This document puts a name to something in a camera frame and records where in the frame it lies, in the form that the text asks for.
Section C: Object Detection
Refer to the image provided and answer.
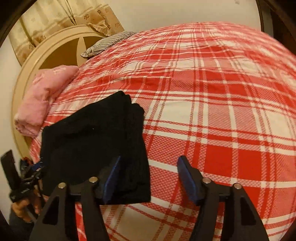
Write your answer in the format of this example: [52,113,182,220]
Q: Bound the black pants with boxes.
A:
[40,91,151,205]

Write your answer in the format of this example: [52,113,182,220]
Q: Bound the person's left hand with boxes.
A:
[9,189,49,226]

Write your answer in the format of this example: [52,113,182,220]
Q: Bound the pink folded quilt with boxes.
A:
[14,65,79,138]

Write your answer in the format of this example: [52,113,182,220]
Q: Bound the red plaid bed sheet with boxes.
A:
[28,21,296,241]

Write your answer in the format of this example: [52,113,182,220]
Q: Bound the cream wooden headboard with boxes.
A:
[11,25,105,158]

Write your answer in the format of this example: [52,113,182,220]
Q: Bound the grey striped pillow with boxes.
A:
[80,31,136,58]

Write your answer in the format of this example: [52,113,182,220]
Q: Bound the beige patterned curtain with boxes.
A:
[9,0,124,65]

